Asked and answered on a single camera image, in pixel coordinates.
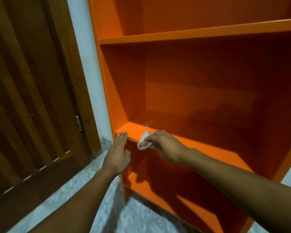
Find person's left hand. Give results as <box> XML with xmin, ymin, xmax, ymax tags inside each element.
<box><xmin>101</xmin><ymin>131</ymin><xmax>131</xmax><ymax>177</ymax></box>

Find person's right hand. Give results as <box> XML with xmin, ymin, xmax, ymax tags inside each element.
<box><xmin>138</xmin><ymin>130</ymin><xmax>192</xmax><ymax>165</ymax></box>

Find white cleaning cloth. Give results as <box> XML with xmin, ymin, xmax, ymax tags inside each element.
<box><xmin>137</xmin><ymin>131</ymin><xmax>154</xmax><ymax>151</ymax></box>

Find person's right forearm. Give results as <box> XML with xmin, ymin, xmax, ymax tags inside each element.
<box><xmin>182</xmin><ymin>148</ymin><xmax>291</xmax><ymax>233</ymax></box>

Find person's left forearm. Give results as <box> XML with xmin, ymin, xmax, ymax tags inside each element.
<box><xmin>27</xmin><ymin>169</ymin><xmax>117</xmax><ymax>233</ymax></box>

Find metal door hinge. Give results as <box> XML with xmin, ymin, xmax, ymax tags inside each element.
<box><xmin>76</xmin><ymin>116</ymin><xmax>84</xmax><ymax>134</ymax></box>

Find orange shelf cabinet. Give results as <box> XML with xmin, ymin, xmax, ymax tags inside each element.
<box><xmin>87</xmin><ymin>0</ymin><xmax>291</xmax><ymax>233</ymax></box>

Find brown wooden door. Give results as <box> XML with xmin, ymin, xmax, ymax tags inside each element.
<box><xmin>0</xmin><ymin>0</ymin><xmax>102</xmax><ymax>233</ymax></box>

